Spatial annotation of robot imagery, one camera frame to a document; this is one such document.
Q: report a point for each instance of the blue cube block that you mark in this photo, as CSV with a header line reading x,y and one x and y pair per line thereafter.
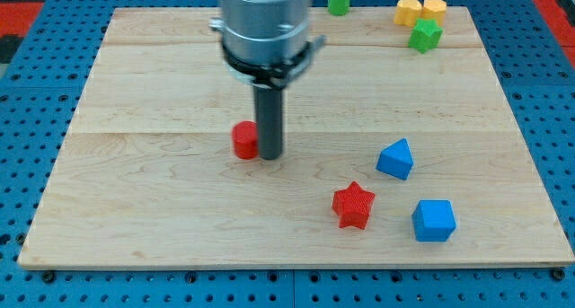
x,y
433,220

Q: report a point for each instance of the yellow heart block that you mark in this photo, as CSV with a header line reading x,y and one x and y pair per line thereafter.
x,y
407,12

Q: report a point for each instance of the green star block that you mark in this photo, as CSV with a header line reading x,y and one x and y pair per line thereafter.
x,y
425,35

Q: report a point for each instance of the blue triangle block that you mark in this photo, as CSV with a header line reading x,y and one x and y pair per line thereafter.
x,y
396,160

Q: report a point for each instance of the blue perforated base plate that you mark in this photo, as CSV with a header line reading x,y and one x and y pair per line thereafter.
x,y
43,84

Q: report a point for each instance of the red cylinder block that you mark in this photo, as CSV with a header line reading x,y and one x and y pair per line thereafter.
x,y
245,140

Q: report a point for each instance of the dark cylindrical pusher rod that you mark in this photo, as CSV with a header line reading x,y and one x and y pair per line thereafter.
x,y
268,113

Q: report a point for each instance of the wooden board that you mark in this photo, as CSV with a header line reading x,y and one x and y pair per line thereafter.
x,y
146,178

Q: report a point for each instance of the red star block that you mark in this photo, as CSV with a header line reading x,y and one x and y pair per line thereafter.
x,y
353,206

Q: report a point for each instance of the yellow hexagon block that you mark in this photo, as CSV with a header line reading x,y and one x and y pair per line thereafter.
x,y
434,10

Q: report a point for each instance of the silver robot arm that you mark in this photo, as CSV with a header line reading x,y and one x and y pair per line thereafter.
x,y
266,42

